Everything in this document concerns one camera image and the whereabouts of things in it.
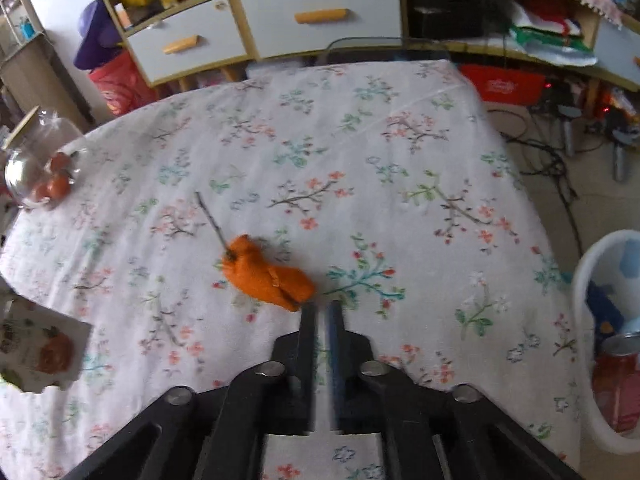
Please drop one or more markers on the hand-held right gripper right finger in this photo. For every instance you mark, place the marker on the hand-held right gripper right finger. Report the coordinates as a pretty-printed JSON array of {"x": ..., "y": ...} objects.
[{"x": 336, "y": 350}]

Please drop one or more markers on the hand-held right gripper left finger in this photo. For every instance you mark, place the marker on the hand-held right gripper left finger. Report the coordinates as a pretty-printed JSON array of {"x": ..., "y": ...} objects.
[{"x": 309, "y": 340}]

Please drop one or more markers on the orange felt vegetable toy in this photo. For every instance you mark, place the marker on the orange felt vegetable toy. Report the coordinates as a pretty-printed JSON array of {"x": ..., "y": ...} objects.
[{"x": 265, "y": 275}]

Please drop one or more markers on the white plastic basin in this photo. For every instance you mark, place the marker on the white plastic basin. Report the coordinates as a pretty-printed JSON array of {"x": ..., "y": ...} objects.
[{"x": 600, "y": 255}]

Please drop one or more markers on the red drink can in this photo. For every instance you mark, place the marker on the red drink can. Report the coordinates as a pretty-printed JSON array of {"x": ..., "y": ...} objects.
[{"x": 617, "y": 385}]

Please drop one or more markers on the floral tablecloth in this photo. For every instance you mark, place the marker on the floral tablecloth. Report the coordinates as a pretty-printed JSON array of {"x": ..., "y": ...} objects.
[{"x": 350, "y": 160}]

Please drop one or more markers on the white packet with fruit print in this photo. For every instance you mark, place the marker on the white packet with fruit print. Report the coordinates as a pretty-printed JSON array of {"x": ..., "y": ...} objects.
[{"x": 45, "y": 350}]

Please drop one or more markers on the black chair back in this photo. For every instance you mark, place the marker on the black chair back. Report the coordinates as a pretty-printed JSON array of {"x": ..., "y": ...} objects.
[{"x": 390, "y": 52}]

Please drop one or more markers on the white drawer with round sticker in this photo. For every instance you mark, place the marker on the white drawer with round sticker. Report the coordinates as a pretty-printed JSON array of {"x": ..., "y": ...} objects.
[{"x": 280, "y": 35}]

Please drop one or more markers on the red box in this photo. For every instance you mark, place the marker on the red box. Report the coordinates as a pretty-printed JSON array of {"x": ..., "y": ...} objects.
[{"x": 500, "y": 85}]

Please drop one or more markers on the red bag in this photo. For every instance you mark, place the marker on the red bag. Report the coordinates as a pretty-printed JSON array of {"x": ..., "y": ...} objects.
[{"x": 120, "y": 85}]

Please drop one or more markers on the clear container of tomatoes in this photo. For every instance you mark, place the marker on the clear container of tomatoes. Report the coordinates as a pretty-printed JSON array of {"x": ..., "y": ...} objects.
[{"x": 40, "y": 160}]

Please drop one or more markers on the black box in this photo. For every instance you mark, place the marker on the black box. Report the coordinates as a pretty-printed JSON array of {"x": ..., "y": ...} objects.
[{"x": 445, "y": 10}]

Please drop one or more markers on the brown wooden side cabinet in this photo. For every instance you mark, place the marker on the brown wooden side cabinet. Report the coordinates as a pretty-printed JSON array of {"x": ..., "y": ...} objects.
[{"x": 45, "y": 80}]

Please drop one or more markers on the purple bag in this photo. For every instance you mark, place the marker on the purple bag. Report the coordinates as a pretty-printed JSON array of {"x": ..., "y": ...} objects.
[{"x": 97, "y": 35}]

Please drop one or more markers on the stack of folded coloured cloths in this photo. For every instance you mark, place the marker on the stack of folded coloured cloths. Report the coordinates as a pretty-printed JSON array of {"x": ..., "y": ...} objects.
[{"x": 545, "y": 30}]

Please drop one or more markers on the long wooden shelf unit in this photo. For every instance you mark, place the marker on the long wooden shelf unit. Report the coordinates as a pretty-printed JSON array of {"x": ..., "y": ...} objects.
[{"x": 591, "y": 27}]

